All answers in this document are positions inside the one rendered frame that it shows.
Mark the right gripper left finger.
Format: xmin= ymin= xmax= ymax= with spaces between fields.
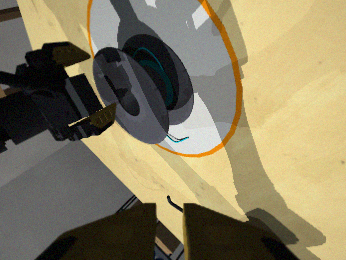
xmin=53 ymin=203 xmax=157 ymax=260

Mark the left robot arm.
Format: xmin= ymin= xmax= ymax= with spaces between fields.
xmin=0 ymin=64 xmax=103 ymax=153

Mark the orange painted ring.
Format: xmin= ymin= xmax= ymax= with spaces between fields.
xmin=87 ymin=0 xmax=243 ymax=158

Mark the grey perforated disc with centre hole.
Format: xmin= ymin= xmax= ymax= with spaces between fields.
xmin=93 ymin=34 xmax=194 ymax=144

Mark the turquoise wire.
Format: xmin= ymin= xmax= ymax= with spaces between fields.
xmin=132 ymin=47 xmax=188 ymax=143

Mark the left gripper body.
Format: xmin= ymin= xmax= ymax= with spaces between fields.
xmin=0 ymin=41 xmax=113 ymax=145

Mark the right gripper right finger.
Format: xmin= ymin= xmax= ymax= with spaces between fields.
xmin=182 ymin=203 xmax=284 ymax=260

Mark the black hex key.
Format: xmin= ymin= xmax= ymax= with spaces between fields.
xmin=167 ymin=196 xmax=183 ymax=213

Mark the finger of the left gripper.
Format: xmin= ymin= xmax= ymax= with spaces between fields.
xmin=81 ymin=103 xmax=116 ymax=128
xmin=52 ymin=41 xmax=91 ymax=68

